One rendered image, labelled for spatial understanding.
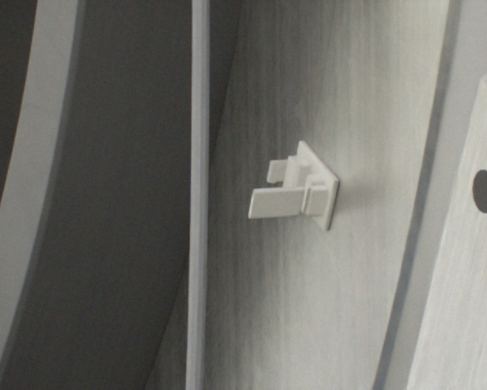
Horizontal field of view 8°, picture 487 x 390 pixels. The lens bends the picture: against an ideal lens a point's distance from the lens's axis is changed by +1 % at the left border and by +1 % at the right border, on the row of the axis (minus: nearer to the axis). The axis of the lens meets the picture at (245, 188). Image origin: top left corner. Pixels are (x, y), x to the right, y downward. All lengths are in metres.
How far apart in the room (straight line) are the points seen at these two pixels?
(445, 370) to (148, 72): 0.15
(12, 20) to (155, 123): 0.89
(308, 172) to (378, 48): 0.05
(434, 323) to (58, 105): 0.15
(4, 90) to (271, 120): 0.89
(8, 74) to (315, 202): 0.93
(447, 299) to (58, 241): 0.16
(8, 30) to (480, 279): 1.03
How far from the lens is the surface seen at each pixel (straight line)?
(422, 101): 0.90
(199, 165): 0.95
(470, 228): 0.87
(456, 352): 0.88
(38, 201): 1.00
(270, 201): 0.94
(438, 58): 0.89
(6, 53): 1.87
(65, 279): 1.02
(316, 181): 0.95
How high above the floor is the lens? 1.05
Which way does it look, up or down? 5 degrees down
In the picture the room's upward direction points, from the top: 1 degrees counter-clockwise
